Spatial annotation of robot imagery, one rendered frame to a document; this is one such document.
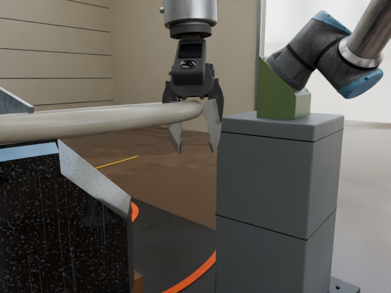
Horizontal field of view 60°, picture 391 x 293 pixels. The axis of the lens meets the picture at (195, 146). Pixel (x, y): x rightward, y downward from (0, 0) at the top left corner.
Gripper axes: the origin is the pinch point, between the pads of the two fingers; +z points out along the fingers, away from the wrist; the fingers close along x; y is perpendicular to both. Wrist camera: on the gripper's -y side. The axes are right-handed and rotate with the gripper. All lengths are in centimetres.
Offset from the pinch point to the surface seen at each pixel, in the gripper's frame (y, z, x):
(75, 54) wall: 629, -109, 300
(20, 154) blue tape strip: 27, 4, 50
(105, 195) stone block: 42, 20, 34
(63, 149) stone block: 36, 4, 42
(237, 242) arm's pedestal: 79, 52, -7
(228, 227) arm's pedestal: 81, 46, -4
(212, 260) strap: 119, 80, 6
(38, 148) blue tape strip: 31, 3, 47
